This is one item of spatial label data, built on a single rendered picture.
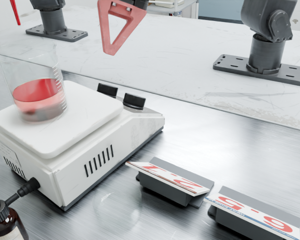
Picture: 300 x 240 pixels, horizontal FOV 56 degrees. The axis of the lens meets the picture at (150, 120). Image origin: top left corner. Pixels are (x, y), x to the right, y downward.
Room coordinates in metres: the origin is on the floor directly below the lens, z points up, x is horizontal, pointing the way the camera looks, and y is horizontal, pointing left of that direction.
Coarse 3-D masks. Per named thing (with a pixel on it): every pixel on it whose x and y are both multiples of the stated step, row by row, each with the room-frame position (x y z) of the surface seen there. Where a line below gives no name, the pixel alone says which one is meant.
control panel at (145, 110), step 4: (116, 96) 0.41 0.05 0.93; (120, 100) 0.38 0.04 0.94; (124, 108) 0.33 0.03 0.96; (128, 108) 0.33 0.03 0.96; (144, 108) 0.37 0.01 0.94; (148, 108) 0.38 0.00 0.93; (136, 112) 0.32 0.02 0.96; (140, 112) 0.33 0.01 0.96; (144, 112) 0.33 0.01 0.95; (148, 112) 0.34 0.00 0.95; (152, 112) 0.35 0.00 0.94; (156, 112) 0.36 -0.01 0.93
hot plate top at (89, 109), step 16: (64, 80) 0.37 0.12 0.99; (80, 96) 0.32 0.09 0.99; (96, 96) 0.32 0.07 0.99; (0, 112) 0.29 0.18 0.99; (16, 112) 0.29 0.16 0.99; (80, 112) 0.28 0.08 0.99; (96, 112) 0.28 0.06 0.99; (112, 112) 0.28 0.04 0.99; (0, 128) 0.27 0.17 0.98; (16, 128) 0.26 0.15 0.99; (32, 128) 0.26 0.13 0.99; (48, 128) 0.26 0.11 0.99; (64, 128) 0.25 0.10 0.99; (80, 128) 0.25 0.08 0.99; (96, 128) 0.26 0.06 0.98; (32, 144) 0.23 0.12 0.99; (48, 144) 0.23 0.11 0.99; (64, 144) 0.23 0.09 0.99
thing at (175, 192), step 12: (168, 168) 0.27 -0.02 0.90; (180, 168) 0.27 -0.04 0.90; (144, 180) 0.24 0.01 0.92; (156, 180) 0.23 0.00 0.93; (192, 180) 0.24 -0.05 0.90; (204, 180) 0.24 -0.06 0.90; (168, 192) 0.22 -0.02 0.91; (180, 192) 0.21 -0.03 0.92; (192, 192) 0.20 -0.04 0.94; (204, 192) 0.21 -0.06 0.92; (192, 204) 0.21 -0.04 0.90
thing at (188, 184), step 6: (132, 162) 0.25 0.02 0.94; (138, 162) 0.26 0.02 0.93; (144, 162) 0.27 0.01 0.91; (144, 168) 0.24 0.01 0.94; (150, 168) 0.25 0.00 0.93; (156, 168) 0.26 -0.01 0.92; (162, 174) 0.23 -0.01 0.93; (168, 174) 0.24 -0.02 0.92; (174, 174) 0.25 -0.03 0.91; (174, 180) 0.22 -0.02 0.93; (180, 180) 0.23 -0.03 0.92; (186, 180) 0.24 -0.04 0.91; (186, 186) 0.21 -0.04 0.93; (192, 186) 0.22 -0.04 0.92; (198, 186) 0.23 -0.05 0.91
